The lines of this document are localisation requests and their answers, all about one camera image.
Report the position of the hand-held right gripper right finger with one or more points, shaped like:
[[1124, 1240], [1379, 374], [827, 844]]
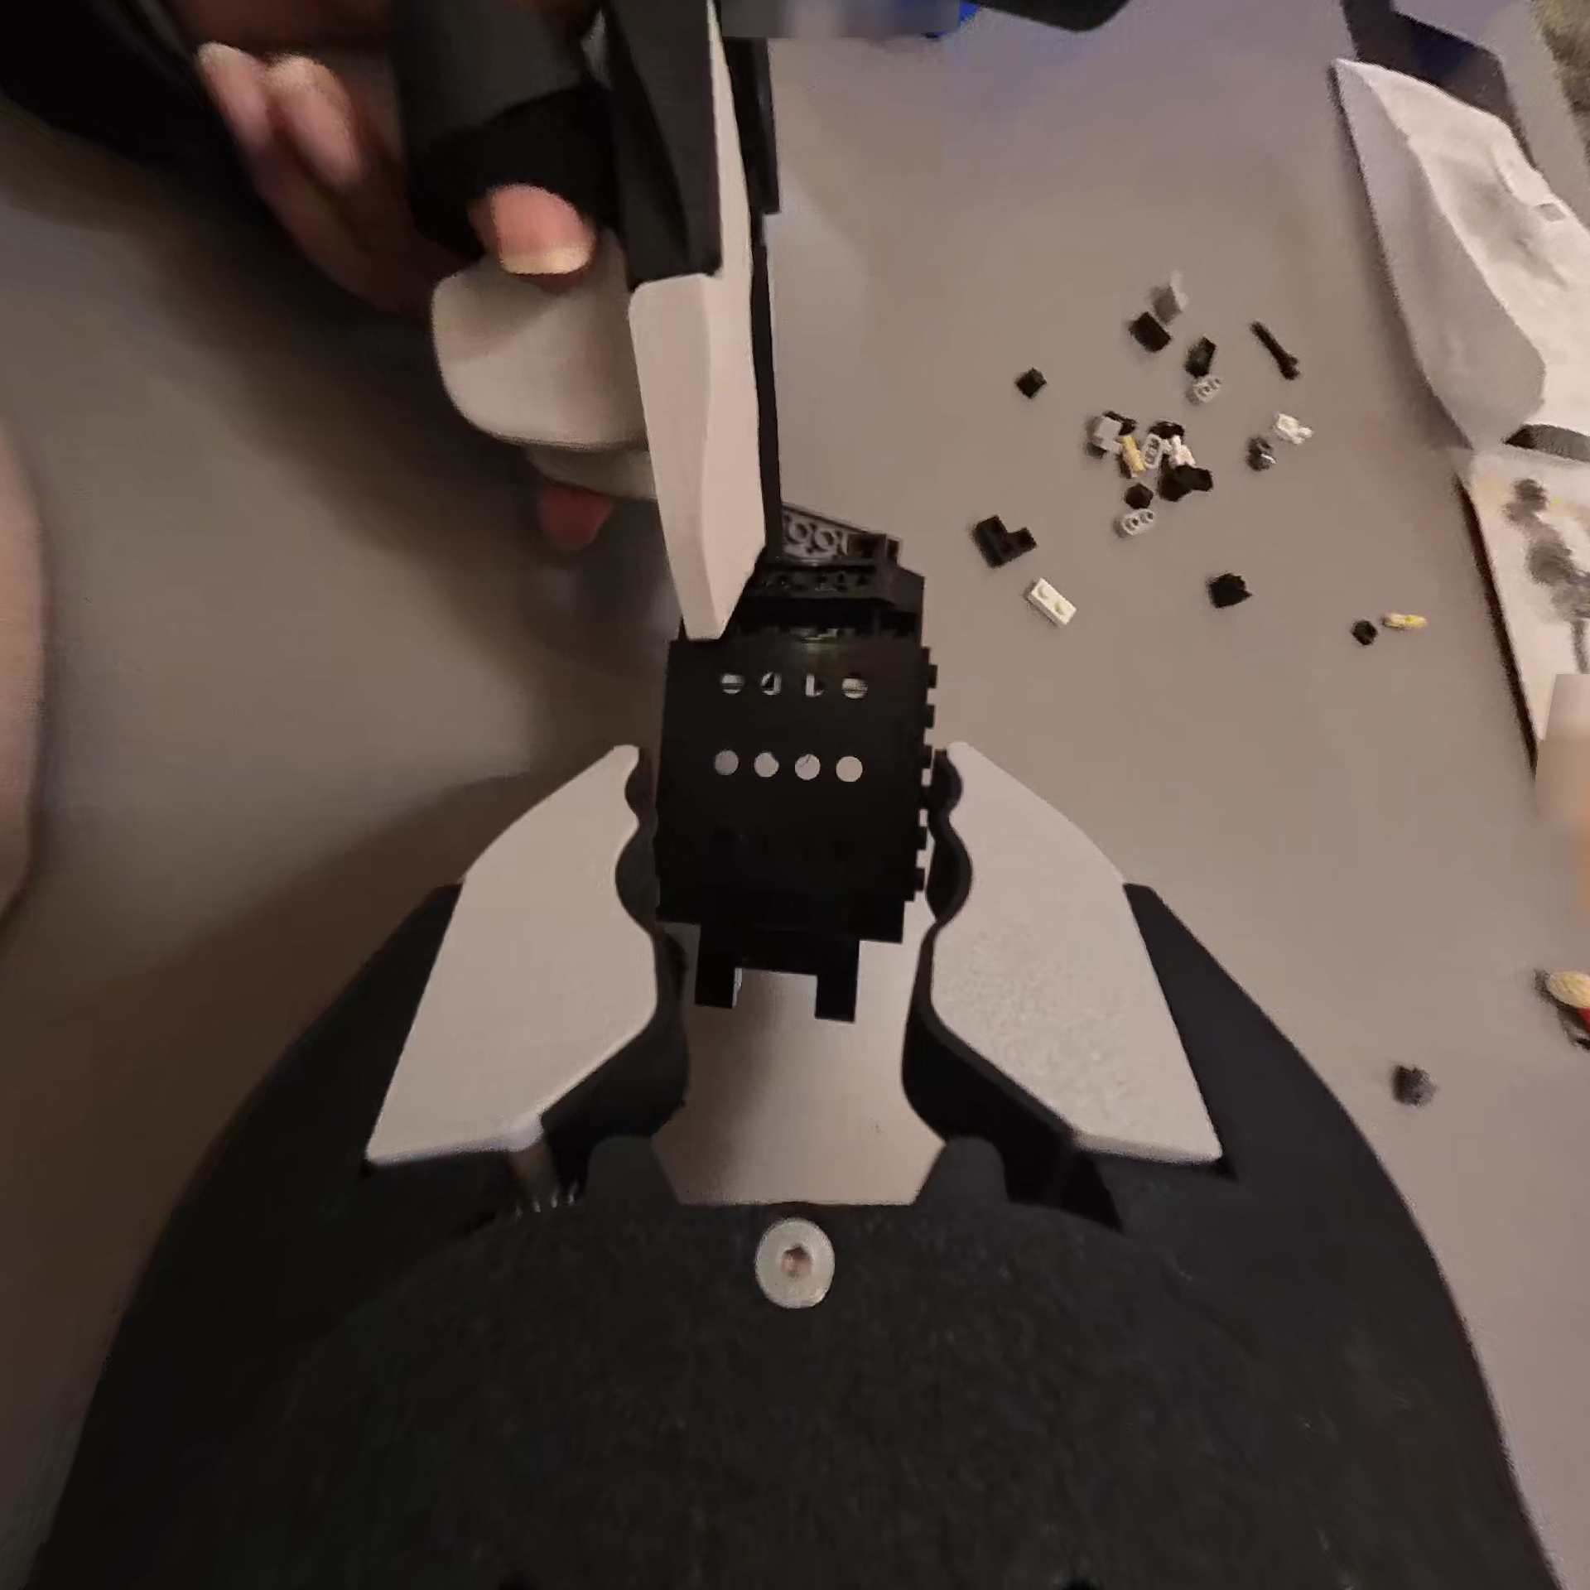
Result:
[[1056, 981]]

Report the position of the instruction booklet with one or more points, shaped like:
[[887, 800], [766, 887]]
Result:
[[1541, 584]]

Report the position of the grey desk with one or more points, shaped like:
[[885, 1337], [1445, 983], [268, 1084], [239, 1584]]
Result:
[[1181, 808]]

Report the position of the black curved toy piece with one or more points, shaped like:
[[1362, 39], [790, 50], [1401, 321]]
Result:
[[1231, 591]]

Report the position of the pile of small toy bricks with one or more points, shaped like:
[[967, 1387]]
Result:
[[1181, 479]]

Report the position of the white paper bag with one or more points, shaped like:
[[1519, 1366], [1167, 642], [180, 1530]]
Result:
[[1455, 224]]

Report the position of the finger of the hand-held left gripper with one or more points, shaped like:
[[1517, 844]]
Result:
[[696, 434]]

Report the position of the person's left hand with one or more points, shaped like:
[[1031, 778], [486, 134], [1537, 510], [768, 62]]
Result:
[[324, 161]]

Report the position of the beige sweatshirt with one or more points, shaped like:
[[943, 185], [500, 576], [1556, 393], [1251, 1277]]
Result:
[[15, 683]]

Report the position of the red and tan toy piece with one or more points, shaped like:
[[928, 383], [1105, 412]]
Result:
[[1568, 992]]

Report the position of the white toy plate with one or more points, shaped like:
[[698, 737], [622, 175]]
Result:
[[1052, 601]]

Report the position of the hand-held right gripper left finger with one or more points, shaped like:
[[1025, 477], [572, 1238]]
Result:
[[523, 981]]

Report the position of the black L-shaped toy plate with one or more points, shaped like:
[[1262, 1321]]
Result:
[[994, 547]]

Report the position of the black toy car chassis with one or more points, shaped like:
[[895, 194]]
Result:
[[795, 844]]

